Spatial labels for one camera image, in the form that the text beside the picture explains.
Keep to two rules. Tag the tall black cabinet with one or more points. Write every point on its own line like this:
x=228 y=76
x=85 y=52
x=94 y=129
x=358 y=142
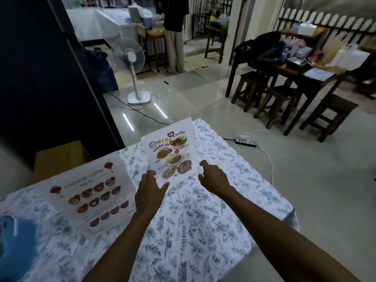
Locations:
x=44 y=70

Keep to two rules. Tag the person's right thumb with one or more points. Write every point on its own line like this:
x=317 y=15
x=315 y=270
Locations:
x=201 y=179

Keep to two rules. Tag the brown cardboard box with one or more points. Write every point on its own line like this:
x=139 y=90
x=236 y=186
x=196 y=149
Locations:
x=58 y=161

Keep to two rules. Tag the person's left hand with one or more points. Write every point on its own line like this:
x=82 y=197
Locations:
x=147 y=196

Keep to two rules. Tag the blue floral tablecloth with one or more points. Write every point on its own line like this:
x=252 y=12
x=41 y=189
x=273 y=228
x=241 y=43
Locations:
x=199 y=226

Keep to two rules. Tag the dark wooden dining table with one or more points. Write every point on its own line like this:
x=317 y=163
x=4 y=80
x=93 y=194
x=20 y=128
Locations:
x=311 y=82

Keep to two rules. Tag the light wooden side table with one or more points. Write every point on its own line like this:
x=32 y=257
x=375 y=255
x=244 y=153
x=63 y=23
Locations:
x=154 y=35

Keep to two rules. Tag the small brown wooden table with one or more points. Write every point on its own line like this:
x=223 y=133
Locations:
x=216 y=38

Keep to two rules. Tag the person's right hand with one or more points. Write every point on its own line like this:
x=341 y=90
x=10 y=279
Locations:
x=216 y=180

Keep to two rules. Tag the red lantern food menu stand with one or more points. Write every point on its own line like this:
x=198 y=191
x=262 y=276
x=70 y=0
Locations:
x=91 y=190

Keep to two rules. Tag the person's right forearm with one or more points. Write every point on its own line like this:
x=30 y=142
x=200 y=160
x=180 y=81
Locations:
x=279 y=237

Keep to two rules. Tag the white picket fence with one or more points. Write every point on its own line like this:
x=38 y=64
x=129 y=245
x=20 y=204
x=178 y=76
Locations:
x=332 y=21

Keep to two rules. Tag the grey metal box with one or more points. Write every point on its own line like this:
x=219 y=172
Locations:
x=297 y=63

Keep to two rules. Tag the person's left forearm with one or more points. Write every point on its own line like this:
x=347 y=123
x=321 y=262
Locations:
x=123 y=246

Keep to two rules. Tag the white tissue box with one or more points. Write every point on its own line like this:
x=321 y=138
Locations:
x=306 y=29

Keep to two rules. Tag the white paper sheet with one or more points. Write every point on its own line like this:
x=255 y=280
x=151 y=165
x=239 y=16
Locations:
x=318 y=74

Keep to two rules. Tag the dark wooden stool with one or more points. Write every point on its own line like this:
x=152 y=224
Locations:
x=279 y=96
x=249 y=85
x=335 y=105

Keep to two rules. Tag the black power strip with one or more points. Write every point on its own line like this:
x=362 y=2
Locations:
x=246 y=142

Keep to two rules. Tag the white food menu stand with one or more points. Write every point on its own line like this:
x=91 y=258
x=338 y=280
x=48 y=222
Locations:
x=173 y=149

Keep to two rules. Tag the black bag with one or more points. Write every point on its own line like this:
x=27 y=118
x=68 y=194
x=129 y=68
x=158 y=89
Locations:
x=260 y=49

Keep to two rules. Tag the white standing fan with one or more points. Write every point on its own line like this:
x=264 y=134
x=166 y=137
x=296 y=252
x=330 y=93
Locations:
x=130 y=60

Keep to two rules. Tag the white covered counter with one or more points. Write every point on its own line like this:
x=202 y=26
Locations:
x=97 y=23

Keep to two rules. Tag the person's left thumb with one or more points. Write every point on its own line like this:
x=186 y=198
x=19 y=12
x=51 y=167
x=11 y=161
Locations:
x=164 y=189

